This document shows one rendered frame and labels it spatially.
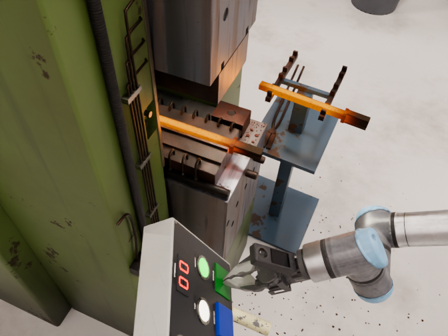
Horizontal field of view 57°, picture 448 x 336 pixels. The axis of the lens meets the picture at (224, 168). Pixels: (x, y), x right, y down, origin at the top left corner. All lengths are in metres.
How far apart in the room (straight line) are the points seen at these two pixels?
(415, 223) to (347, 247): 0.22
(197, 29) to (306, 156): 0.98
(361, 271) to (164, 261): 0.42
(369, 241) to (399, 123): 2.23
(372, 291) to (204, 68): 0.63
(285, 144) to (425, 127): 1.59
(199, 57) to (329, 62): 2.60
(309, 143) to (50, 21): 1.31
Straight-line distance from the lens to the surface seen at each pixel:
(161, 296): 0.84
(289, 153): 1.72
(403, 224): 1.09
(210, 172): 1.26
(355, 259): 0.93
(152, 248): 0.91
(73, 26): 0.71
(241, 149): 1.29
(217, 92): 1.01
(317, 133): 1.83
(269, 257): 0.93
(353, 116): 1.52
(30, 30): 0.70
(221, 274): 1.05
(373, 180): 2.68
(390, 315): 2.27
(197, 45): 0.89
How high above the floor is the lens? 1.97
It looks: 51 degrees down
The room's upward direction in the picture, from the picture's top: 4 degrees clockwise
